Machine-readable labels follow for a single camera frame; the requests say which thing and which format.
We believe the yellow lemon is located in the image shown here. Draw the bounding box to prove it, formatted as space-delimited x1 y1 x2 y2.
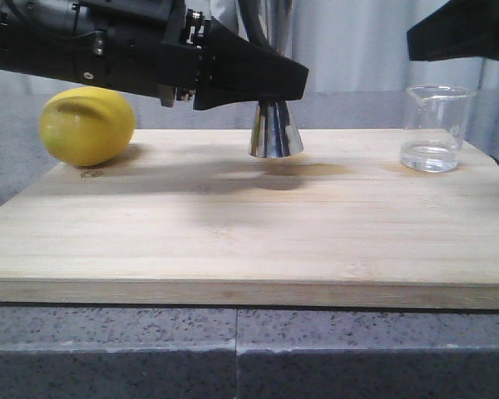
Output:
38 86 136 167

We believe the small glass measuring beaker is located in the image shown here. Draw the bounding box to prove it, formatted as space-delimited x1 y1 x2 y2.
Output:
400 85 476 173

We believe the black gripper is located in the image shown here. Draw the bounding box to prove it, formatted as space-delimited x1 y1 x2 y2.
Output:
0 1 209 107

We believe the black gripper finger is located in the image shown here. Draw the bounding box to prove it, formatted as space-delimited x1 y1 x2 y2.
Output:
193 18 309 111
407 0 499 62

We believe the light wooden cutting board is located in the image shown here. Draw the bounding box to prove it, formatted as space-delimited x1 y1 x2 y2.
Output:
0 129 499 310

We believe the black cable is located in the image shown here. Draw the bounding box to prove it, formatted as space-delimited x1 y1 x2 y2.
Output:
235 0 271 47

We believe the steel double jigger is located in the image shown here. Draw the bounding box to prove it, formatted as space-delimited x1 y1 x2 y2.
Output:
249 101 304 159

